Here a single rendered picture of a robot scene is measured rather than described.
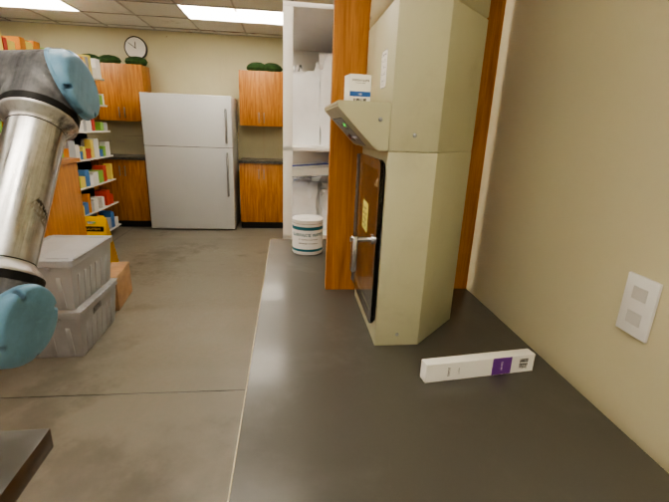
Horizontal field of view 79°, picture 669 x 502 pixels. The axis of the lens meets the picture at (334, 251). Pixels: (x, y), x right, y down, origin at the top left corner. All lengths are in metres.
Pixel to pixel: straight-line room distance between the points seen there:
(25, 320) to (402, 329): 0.75
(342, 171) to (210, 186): 4.73
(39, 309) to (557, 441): 0.87
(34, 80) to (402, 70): 0.65
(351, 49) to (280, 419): 0.98
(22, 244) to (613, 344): 1.05
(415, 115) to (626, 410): 0.71
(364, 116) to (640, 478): 0.80
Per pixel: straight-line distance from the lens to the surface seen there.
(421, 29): 0.94
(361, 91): 0.98
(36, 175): 0.79
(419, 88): 0.93
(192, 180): 5.96
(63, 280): 2.91
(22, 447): 0.89
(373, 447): 0.77
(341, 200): 1.28
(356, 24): 1.30
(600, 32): 1.11
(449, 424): 0.84
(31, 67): 0.88
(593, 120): 1.07
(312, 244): 1.70
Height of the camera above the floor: 1.45
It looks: 17 degrees down
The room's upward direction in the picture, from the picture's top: 2 degrees clockwise
